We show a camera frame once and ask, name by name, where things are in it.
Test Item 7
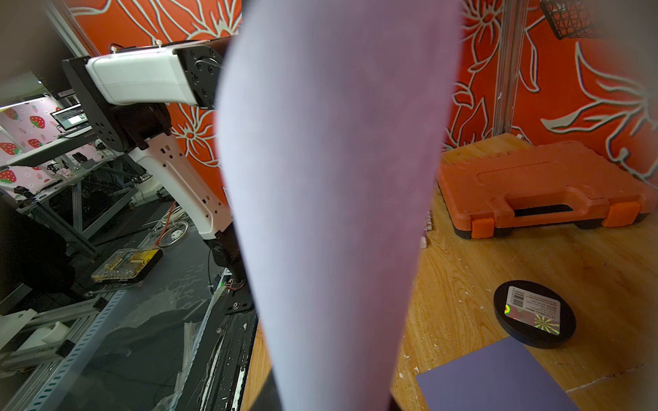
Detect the light lavender square paper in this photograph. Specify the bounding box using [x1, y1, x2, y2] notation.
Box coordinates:
[215, 1, 462, 410]

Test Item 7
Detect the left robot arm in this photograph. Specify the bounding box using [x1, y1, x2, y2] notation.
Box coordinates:
[62, 37, 247, 284]

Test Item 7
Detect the dark purple square paper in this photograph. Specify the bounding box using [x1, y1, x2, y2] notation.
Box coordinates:
[416, 337, 578, 410]

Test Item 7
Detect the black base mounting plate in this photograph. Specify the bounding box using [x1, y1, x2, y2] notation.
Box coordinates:
[173, 282, 259, 410]

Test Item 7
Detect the black round disc with label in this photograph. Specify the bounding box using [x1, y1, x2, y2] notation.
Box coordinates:
[493, 280, 577, 349]

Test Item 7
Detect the orange plastic tool case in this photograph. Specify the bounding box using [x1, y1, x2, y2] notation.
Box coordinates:
[437, 141, 657, 239]

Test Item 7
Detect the black wire wall basket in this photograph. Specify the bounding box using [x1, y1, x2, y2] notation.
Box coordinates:
[539, 0, 606, 40]

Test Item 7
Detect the white slotted cable duct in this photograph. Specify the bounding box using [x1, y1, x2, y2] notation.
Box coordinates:
[5, 290, 126, 410]

